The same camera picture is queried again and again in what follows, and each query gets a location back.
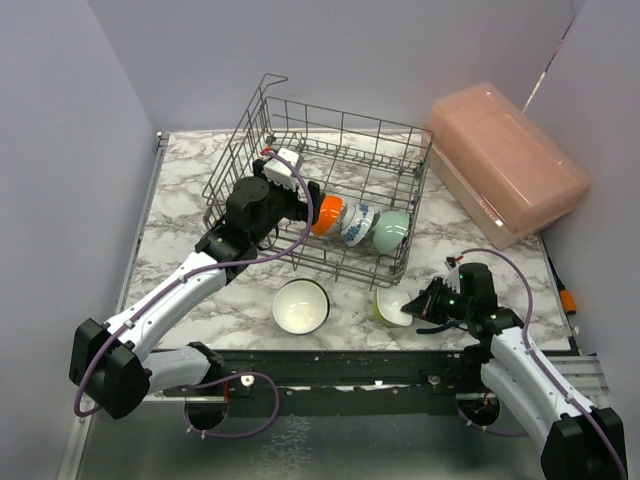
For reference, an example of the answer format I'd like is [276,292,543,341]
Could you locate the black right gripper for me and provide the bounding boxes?
[402,275,474,324]

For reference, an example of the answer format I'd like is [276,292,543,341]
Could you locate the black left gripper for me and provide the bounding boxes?
[251,160,324,245]

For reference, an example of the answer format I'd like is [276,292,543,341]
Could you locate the lime green square bowl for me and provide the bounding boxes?
[373,286,413,327]

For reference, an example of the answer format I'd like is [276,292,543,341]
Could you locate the orange bowl white inside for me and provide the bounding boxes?
[311,195,345,237]

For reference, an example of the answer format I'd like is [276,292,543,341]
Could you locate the white blue floral bowl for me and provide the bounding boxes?
[340,204,375,247]

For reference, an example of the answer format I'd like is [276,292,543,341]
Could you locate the mint green ceramic bowl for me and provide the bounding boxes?
[372,210,410,255]

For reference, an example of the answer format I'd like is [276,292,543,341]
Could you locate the grey wire dish rack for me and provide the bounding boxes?
[202,73,435,293]

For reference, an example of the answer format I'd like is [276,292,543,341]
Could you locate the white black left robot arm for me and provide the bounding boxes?
[69,174,324,419]

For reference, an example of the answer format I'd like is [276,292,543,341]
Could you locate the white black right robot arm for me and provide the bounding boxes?
[401,263,628,479]

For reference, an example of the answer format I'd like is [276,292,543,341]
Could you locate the white bowl with dark rim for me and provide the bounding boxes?
[272,278,330,335]

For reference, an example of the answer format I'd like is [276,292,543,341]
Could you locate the pink translucent plastic storage box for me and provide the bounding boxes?
[422,83,590,250]

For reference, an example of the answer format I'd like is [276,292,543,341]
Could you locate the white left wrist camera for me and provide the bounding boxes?
[262,147,303,191]

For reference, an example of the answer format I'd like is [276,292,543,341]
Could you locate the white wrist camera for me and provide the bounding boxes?
[262,147,303,191]
[444,255,464,293]

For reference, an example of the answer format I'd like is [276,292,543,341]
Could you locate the blue handled pliers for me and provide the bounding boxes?
[416,320,468,335]

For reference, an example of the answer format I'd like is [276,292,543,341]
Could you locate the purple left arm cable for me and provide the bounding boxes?
[73,149,315,441]

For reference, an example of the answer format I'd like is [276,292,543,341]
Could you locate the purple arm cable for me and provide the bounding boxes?
[447,248,629,480]
[73,149,315,441]

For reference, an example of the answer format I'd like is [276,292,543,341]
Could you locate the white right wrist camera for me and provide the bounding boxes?
[444,255,464,293]

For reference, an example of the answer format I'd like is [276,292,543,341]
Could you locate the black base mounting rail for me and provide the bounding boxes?
[165,346,490,417]

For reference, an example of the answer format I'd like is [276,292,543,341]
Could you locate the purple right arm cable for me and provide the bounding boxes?
[447,248,629,480]

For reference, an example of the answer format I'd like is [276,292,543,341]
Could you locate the orange black tool handle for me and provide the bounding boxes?
[558,284,577,316]

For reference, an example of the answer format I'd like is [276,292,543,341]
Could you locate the aluminium extrusion frame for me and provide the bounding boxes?
[550,356,609,397]

